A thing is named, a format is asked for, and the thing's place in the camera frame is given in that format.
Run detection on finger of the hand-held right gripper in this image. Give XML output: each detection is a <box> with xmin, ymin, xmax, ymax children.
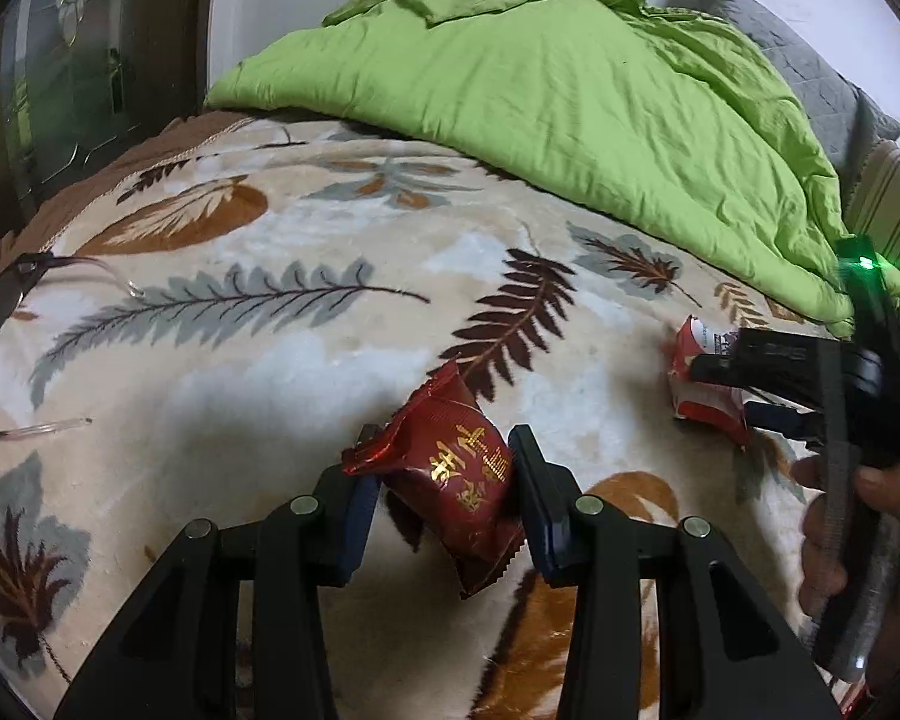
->
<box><xmin>742</xmin><ymin>400</ymin><xmax>827</xmax><ymax>442</ymax></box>
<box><xmin>688</xmin><ymin>327</ymin><xmax>835</xmax><ymax>400</ymax></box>

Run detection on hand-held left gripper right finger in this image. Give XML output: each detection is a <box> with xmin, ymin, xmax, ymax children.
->
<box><xmin>508</xmin><ymin>424</ymin><xmax>841</xmax><ymax>720</ymax></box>

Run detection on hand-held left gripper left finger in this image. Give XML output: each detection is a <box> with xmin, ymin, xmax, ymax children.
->
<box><xmin>52</xmin><ymin>424</ymin><xmax>382</xmax><ymax>720</ymax></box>

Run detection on red and white wrapper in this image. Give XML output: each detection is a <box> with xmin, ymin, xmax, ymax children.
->
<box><xmin>661</xmin><ymin>315</ymin><xmax>767</xmax><ymax>452</ymax></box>

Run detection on dark red snack packet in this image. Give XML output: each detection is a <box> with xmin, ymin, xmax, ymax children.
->
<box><xmin>343</xmin><ymin>360</ymin><xmax>527</xmax><ymax>601</ymax></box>

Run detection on person's right hand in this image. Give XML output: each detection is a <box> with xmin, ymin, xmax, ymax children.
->
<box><xmin>791</xmin><ymin>456</ymin><xmax>900</xmax><ymax>691</ymax></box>

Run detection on beige striped cushion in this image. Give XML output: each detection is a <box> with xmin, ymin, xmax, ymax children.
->
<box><xmin>844</xmin><ymin>139</ymin><xmax>900</xmax><ymax>316</ymax></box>

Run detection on leaf print blanket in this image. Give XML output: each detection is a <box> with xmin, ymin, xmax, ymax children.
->
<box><xmin>0</xmin><ymin>111</ymin><xmax>857</xmax><ymax>720</ymax></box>

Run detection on green quilt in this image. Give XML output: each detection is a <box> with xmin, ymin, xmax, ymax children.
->
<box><xmin>204</xmin><ymin>0</ymin><xmax>900</xmax><ymax>340</ymax></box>

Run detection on eyeglasses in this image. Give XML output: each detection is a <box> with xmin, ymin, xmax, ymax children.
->
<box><xmin>0</xmin><ymin>253</ymin><xmax>148</xmax><ymax>440</ymax></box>

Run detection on dark glass door cabinet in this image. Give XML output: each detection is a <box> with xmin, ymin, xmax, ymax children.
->
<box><xmin>0</xmin><ymin>0</ymin><xmax>212</xmax><ymax>200</ymax></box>

